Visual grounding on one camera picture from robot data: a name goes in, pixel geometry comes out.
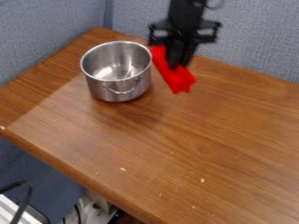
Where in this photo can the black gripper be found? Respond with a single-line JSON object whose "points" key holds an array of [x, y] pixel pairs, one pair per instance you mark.
{"points": [[184, 24]]}

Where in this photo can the red plastic block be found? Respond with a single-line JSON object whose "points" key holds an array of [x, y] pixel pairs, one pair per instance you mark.
{"points": [[178, 78]]}

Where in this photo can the metal pot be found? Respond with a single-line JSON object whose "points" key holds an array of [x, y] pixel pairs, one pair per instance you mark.
{"points": [[116, 68]]}

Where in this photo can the white object under table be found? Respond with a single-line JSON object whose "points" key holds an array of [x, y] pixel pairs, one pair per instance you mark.
{"points": [[92, 210]]}

